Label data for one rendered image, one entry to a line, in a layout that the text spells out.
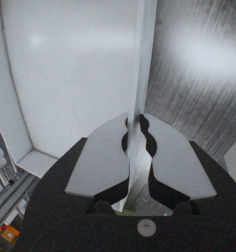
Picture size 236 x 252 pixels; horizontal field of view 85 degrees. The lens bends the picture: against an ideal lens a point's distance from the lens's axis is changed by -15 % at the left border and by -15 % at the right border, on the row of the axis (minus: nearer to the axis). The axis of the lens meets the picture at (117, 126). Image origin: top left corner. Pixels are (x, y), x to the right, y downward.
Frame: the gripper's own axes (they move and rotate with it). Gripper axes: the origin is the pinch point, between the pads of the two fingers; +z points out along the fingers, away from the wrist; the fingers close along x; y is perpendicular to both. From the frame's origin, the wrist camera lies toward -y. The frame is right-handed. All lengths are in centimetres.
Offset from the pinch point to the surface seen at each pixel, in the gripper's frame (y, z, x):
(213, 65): -2.9, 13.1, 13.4
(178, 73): -0.6, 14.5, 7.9
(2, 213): 36, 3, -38
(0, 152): 28, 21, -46
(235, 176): 104, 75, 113
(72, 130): 5.5, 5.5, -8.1
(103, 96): 0.0, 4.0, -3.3
